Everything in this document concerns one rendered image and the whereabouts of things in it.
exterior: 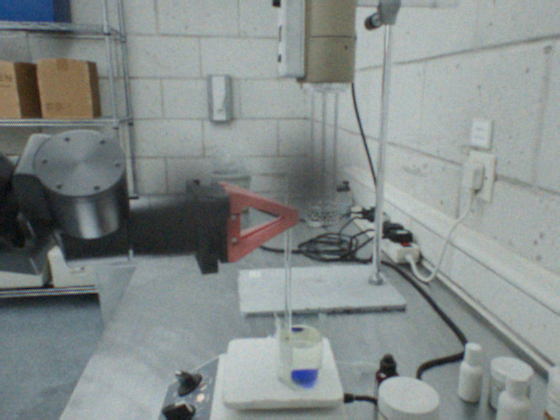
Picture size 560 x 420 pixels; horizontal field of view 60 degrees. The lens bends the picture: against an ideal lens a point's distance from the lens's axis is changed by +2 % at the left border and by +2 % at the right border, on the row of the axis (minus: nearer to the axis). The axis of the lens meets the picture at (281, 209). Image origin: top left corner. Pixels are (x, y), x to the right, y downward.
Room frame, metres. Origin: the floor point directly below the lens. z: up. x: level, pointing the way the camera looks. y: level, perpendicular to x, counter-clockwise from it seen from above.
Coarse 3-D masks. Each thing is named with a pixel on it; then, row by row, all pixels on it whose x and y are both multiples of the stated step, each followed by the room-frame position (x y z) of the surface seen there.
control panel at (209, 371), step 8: (216, 360) 0.51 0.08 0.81; (200, 368) 0.51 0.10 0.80; (208, 368) 0.50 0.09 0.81; (216, 368) 0.49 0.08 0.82; (208, 376) 0.48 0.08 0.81; (216, 376) 0.48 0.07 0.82; (168, 384) 0.51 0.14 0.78; (176, 384) 0.50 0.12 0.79; (200, 384) 0.48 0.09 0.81; (208, 384) 0.47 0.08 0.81; (168, 392) 0.50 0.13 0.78; (176, 392) 0.49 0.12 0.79; (192, 392) 0.47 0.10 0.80; (200, 392) 0.46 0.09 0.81; (208, 392) 0.45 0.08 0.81; (168, 400) 0.48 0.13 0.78; (176, 400) 0.47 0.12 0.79; (192, 400) 0.45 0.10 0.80; (200, 400) 0.44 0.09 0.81; (208, 400) 0.44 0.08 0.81; (200, 408) 0.43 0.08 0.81; (208, 408) 0.42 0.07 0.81; (160, 416) 0.45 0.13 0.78; (200, 416) 0.42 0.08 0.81; (208, 416) 0.41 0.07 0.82
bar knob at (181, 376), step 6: (180, 372) 0.49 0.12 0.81; (186, 372) 0.48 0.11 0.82; (180, 378) 0.48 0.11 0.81; (186, 378) 0.47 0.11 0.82; (192, 378) 0.47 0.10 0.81; (198, 378) 0.48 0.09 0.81; (180, 384) 0.49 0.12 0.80; (186, 384) 0.48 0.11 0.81; (192, 384) 0.47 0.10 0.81; (198, 384) 0.48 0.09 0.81; (180, 390) 0.48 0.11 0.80; (186, 390) 0.47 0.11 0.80; (192, 390) 0.47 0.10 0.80; (180, 396) 0.47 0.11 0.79
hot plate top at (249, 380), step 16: (240, 352) 0.49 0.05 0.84; (256, 352) 0.49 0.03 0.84; (272, 352) 0.49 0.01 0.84; (240, 368) 0.46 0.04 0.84; (256, 368) 0.46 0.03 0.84; (272, 368) 0.46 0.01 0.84; (336, 368) 0.46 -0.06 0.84; (224, 384) 0.43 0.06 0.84; (240, 384) 0.43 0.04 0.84; (256, 384) 0.43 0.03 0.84; (272, 384) 0.43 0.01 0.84; (320, 384) 0.43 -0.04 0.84; (336, 384) 0.43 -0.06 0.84; (224, 400) 0.40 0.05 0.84; (240, 400) 0.40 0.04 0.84; (256, 400) 0.40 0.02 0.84; (272, 400) 0.40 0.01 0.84; (288, 400) 0.40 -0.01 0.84; (304, 400) 0.40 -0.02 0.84; (320, 400) 0.40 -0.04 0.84; (336, 400) 0.40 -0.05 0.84
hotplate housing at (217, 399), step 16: (224, 368) 0.49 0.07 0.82; (352, 400) 0.48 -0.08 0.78; (224, 416) 0.40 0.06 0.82; (240, 416) 0.40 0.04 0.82; (256, 416) 0.40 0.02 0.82; (272, 416) 0.40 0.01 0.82; (288, 416) 0.40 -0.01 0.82; (304, 416) 0.40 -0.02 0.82; (320, 416) 0.40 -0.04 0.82; (336, 416) 0.40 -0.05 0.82
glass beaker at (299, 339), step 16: (304, 304) 0.47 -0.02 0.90; (288, 320) 0.42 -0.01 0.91; (304, 320) 0.47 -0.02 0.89; (320, 320) 0.43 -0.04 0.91; (288, 336) 0.42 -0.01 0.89; (304, 336) 0.42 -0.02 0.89; (320, 336) 0.43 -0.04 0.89; (288, 352) 0.42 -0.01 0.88; (304, 352) 0.42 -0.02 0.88; (320, 352) 0.43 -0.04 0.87; (288, 368) 0.42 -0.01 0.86; (304, 368) 0.42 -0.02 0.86; (320, 368) 0.43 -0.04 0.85; (288, 384) 0.42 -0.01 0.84; (304, 384) 0.42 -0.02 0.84
